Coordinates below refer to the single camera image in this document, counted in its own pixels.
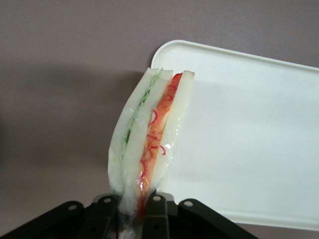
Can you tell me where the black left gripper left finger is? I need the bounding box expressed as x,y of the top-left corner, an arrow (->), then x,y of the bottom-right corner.
0,194 -> 123,239

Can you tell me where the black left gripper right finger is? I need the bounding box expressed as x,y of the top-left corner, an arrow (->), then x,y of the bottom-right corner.
141,191 -> 258,239

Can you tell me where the triangle sandwich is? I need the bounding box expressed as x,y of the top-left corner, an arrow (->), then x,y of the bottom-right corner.
107,66 -> 196,239

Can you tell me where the beige plastic tray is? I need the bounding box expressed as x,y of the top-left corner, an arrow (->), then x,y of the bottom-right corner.
149,39 -> 319,232

